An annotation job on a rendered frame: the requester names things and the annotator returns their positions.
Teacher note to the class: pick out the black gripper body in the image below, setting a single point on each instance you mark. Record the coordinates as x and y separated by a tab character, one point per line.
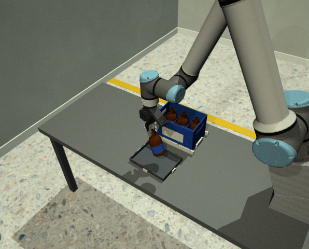
146	115

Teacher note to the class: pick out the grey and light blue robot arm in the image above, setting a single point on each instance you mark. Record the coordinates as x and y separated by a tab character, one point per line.
282	118

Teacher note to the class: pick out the cream flat bar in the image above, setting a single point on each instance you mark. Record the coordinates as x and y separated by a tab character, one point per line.
180	147

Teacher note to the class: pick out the brown glass bottle with blue label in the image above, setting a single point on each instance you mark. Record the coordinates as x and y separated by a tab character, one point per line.
156	144

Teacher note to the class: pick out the dark blue crate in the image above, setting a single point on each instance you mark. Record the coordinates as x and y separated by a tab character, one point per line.
180	134

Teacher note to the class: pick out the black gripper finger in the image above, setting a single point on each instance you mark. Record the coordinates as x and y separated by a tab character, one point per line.
156	126
148	127

